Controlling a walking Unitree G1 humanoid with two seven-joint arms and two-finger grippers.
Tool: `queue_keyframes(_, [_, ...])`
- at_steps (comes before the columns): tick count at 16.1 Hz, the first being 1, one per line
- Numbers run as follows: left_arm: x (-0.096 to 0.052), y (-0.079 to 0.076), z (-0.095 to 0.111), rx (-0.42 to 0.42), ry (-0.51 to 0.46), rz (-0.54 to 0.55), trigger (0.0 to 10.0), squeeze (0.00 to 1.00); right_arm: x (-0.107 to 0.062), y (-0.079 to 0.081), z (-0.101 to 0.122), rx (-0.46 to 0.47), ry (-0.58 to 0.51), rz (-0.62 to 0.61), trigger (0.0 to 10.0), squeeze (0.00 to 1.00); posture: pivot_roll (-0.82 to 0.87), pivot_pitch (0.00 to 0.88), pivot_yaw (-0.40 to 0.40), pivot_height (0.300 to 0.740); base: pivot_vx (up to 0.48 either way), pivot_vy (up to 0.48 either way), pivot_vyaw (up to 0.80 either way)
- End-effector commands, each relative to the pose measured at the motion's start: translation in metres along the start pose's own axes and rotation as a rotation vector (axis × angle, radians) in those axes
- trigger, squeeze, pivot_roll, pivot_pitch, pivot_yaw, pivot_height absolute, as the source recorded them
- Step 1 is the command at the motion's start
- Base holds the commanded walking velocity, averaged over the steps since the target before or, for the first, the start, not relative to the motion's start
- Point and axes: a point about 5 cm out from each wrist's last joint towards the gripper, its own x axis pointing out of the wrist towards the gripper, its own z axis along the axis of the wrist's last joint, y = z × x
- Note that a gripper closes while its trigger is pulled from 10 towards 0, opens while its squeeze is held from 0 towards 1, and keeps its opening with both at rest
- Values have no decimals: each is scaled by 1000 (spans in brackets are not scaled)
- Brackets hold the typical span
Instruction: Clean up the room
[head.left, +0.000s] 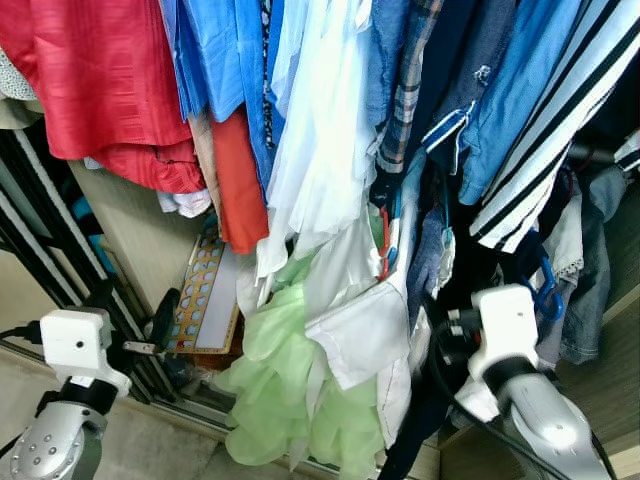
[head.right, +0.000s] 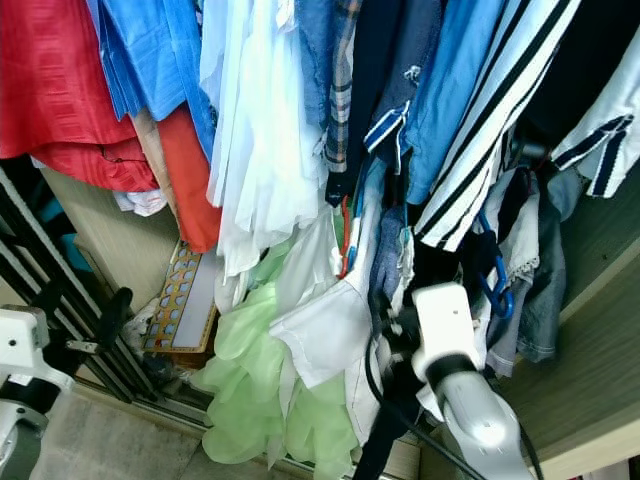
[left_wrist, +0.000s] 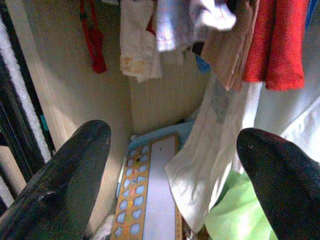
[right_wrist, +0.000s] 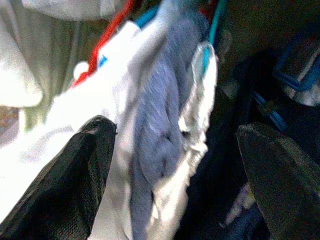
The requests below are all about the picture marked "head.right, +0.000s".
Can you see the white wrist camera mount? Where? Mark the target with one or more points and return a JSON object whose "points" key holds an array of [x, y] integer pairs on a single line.
{"points": [[445, 320], [20, 340]]}

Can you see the colourful dotted board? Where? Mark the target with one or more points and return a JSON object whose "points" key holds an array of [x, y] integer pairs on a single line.
{"points": [[175, 295]]}

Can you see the red shirt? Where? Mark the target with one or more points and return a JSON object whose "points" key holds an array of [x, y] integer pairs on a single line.
{"points": [[60, 80]]}

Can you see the white navy-striped sleeve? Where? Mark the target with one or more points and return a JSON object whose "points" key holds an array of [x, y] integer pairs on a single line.
{"points": [[600, 135]]}

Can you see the bright blue shirt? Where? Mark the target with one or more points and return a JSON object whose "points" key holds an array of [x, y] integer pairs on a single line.
{"points": [[160, 50]]}

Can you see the orange garment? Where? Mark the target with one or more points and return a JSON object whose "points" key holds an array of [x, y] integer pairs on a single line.
{"points": [[190, 180]]}

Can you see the blue plastic hanger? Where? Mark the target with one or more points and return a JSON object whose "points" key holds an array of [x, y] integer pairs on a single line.
{"points": [[500, 285]]}

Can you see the green sheer garment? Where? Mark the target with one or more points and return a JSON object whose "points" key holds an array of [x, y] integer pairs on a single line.
{"points": [[240, 370]]}

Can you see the grey jeans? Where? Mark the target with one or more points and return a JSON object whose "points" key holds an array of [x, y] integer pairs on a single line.
{"points": [[545, 300]]}

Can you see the light blue shirt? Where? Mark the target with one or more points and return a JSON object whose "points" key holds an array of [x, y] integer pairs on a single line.
{"points": [[460, 90]]}

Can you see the black white striped garment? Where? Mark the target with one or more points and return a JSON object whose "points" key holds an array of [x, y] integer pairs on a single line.
{"points": [[500, 120]]}

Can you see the navy garment striped cuff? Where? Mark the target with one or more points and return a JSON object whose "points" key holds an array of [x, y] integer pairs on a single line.
{"points": [[400, 60]]}

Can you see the white cotton garment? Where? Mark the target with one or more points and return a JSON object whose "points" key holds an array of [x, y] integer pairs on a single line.
{"points": [[325, 335]]}

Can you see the black sliding door track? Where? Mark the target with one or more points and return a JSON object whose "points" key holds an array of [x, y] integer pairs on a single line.
{"points": [[20, 230]]}

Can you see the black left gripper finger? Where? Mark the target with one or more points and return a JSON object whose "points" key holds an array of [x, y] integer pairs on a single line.
{"points": [[116, 318]]}

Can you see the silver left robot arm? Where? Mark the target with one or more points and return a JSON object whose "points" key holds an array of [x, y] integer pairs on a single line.
{"points": [[25, 450]]}

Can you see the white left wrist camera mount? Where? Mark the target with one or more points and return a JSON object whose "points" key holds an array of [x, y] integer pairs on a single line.
{"points": [[20, 340]]}

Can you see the white sheer garment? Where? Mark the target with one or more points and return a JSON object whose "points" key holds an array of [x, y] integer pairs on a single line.
{"points": [[260, 140]]}

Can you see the beige wooden wardrobe panel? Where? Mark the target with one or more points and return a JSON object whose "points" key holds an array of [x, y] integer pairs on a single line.
{"points": [[100, 240]]}

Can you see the plaid shirt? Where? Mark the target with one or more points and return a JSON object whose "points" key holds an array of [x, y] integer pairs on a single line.
{"points": [[342, 100]]}

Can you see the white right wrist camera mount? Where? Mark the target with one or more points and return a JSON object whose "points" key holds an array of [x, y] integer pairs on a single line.
{"points": [[445, 320]]}

